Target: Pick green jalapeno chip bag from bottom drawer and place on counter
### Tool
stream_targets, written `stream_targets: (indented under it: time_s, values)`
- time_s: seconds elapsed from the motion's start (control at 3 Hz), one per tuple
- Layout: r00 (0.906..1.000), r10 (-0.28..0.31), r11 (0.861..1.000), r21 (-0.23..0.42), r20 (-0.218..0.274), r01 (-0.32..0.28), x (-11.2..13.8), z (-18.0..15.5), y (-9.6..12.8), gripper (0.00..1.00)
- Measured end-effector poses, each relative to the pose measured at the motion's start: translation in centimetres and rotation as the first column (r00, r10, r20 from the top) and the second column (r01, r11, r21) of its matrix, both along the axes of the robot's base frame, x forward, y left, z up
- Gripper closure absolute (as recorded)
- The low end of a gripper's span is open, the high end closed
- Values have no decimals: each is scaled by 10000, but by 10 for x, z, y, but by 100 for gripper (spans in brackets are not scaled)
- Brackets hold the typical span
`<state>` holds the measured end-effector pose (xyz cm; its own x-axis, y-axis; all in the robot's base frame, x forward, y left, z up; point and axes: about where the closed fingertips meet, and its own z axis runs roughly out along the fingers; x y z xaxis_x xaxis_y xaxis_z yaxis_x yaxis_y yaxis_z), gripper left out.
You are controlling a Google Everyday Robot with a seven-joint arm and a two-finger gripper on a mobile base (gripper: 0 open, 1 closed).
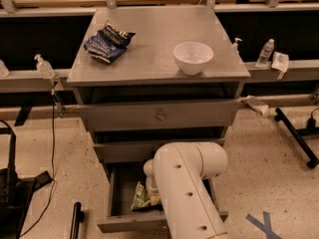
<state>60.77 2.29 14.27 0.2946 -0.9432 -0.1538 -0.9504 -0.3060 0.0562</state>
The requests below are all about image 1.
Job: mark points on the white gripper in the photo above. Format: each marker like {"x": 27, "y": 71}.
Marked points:
{"x": 152, "y": 184}

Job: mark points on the green jalapeno chip bag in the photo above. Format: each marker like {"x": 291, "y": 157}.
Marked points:
{"x": 141, "y": 198}

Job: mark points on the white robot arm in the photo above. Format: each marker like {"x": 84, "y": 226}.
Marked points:
{"x": 176, "y": 173}

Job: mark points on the grey middle drawer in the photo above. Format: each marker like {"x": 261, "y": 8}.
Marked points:
{"x": 128, "y": 151}

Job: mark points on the black tube bottom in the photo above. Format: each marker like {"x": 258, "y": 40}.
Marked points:
{"x": 77, "y": 218}

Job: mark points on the grey top drawer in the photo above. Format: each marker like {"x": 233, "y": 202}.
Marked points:
{"x": 158, "y": 115}

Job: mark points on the grey drawer cabinet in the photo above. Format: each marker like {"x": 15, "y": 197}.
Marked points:
{"x": 147, "y": 71}

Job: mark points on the blue black chip bag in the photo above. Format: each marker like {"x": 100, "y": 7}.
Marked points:
{"x": 108, "y": 43}

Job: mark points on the black stand left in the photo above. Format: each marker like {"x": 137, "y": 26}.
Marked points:
{"x": 16, "y": 193}

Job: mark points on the black stand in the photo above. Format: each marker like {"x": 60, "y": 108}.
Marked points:
{"x": 298, "y": 133}
{"x": 16, "y": 193}

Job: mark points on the white bowl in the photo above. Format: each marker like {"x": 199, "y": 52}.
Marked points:
{"x": 192, "y": 57}

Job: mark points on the small sanitizer pump bottle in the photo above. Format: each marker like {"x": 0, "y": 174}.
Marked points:
{"x": 236, "y": 43}

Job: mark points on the black stand right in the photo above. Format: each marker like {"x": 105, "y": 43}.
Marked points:
{"x": 298, "y": 133}

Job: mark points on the left hand sanitizer bottle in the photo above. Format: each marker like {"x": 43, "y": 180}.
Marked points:
{"x": 44, "y": 68}

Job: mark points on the white paper packet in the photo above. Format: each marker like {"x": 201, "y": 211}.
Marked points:
{"x": 280, "y": 62}

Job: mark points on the clear water bottle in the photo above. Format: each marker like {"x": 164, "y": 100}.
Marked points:
{"x": 265, "y": 53}

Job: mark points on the clear bottle far left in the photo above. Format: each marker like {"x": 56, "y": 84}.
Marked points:
{"x": 4, "y": 72}

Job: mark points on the folded cloth on rail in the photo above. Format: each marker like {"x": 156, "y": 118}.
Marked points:
{"x": 256, "y": 104}

